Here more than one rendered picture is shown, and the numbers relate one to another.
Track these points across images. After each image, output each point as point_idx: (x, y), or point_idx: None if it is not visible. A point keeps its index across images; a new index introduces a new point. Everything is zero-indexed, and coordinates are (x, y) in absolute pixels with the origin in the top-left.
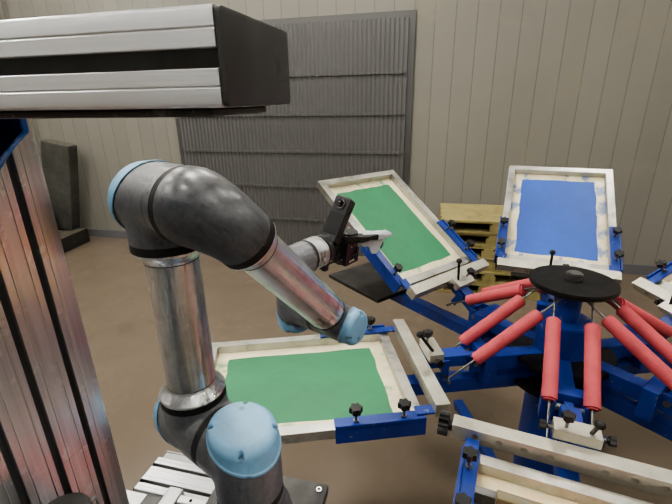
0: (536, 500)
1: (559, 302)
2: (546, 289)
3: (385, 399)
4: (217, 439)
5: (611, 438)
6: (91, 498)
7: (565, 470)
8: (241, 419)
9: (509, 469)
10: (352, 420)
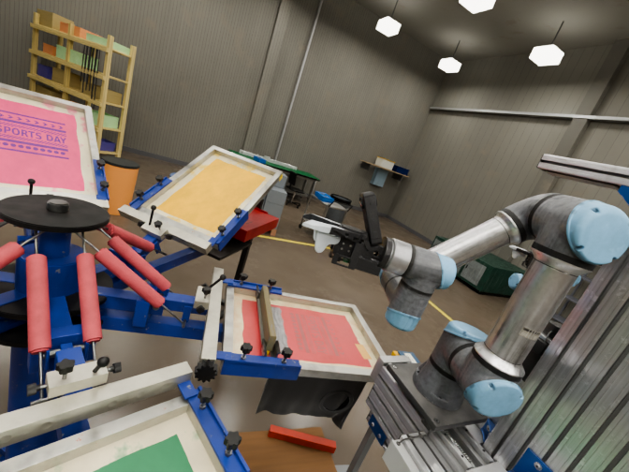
0: (239, 336)
1: (59, 238)
2: (84, 228)
3: (151, 449)
4: (486, 334)
5: (206, 285)
6: (550, 331)
7: (197, 325)
8: (470, 330)
9: (230, 340)
10: (227, 458)
